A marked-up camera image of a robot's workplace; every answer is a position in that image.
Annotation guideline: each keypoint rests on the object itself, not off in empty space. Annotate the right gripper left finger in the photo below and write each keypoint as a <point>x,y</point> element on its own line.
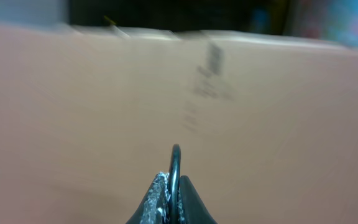
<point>153,208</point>

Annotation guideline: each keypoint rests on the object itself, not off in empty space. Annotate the cardboard box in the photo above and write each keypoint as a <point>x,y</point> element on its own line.
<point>268,126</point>

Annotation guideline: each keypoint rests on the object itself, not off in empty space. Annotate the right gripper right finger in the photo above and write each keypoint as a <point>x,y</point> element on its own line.
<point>191,208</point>

